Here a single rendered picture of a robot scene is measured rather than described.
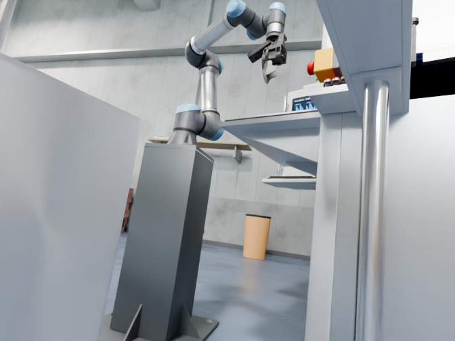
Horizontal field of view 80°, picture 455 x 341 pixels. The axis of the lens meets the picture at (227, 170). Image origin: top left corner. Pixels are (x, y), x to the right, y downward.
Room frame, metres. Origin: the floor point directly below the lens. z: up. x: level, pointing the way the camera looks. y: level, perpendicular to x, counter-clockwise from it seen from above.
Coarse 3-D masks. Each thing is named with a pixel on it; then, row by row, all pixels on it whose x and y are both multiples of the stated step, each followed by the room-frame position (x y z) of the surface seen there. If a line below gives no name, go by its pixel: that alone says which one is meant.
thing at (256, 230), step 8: (248, 216) 4.07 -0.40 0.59; (256, 216) 3.99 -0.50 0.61; (264, 216) 4.00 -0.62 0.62; (248, 224) 4.06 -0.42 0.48; (256, 224) 3.99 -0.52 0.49; (264, 224) 4.00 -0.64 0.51; (248, 232) 4.05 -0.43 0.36; (256, 232) 4.00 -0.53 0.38; (264, 232) 4.02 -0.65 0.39; (248, 240) 4.05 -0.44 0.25; (256, 240) 4.00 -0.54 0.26; (264, 240) 4.04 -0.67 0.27; (248, 248) 4.04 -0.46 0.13; (256, 248) 4.01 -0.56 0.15; (264, 248) 4.06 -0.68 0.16; (248, 256) 4.04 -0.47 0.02; (256, 256) 4.01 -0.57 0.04; (264, 256) 4.09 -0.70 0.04
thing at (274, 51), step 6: (270, 36) 1.02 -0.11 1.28; (276, 36) 1.03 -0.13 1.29; (282, 36) 1.01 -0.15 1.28; (276, 42) 1.03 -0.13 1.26; (282, 42) 1.01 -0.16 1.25; (270, 48) 1.02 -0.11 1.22; (276, 48) 1.00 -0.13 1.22; (282, 48) 1.01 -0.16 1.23; (270, 54) 1.03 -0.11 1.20; (276, 54) 1.00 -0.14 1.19; (282, 54) 1.01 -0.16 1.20; (276, 60) 1.04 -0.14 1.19; (282, 60) 1.03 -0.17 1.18
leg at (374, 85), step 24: (384, 72) 0.50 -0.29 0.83; (360, 96) 0.60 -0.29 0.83; (384, 96) 0.52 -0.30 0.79; (384, 120) 0.52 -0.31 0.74; (384, 144) 0.52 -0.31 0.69; (360, 168) 0.55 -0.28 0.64; (384, 168) 0.52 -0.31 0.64; (360, 192) 0.55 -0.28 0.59; (384, 192) 0.52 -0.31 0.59; (360, 216) 0.54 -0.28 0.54; (384, 216) 0.52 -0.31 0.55; (360, 240) 0.54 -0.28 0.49; (384, 240) 0.52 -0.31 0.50; (360, 264) 0.54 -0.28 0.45; (384, 264) 0.53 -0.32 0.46; (360, 288) 0.54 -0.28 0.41; (384, 288) 0.53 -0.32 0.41; (360, 312) 0.53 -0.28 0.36; (360, 336) 0.53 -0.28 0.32
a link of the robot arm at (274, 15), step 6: (270, 6) 1.04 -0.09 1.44; (276, 6) 1.01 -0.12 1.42; (282, 6) 1.02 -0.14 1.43; (270, 12) 1.03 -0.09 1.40; (276, 12) 1.01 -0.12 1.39; (282, 12) 1.02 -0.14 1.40; (264, 18) 1.05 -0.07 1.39; (270, 18) 1.03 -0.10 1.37; (276, 18) 1.01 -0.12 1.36; (282, 18) 1.02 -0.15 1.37; (264, 24) 1.06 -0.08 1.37; (282, 24) 1.02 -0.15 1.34
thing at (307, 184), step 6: (264, 180) 1.80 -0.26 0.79; (270, 180) 1.77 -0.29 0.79; (276, 180) 1.74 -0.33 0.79; (282, 180) 1.71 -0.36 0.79; (288, 180) 1.68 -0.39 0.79; (294, 180) 1.65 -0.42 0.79; (300, 180) 1.63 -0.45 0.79; (306, 180) 1.60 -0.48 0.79; (312, 180) 1.57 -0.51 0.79; (276, 186) 1.89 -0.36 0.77; (282, 186) 1.85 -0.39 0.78; (288, 186) 1.82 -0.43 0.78; (294, 186) 1.79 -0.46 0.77; (300, 186) 1.75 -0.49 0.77; (306, 186) 1.72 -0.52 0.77; (312, 186) 1.69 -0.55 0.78
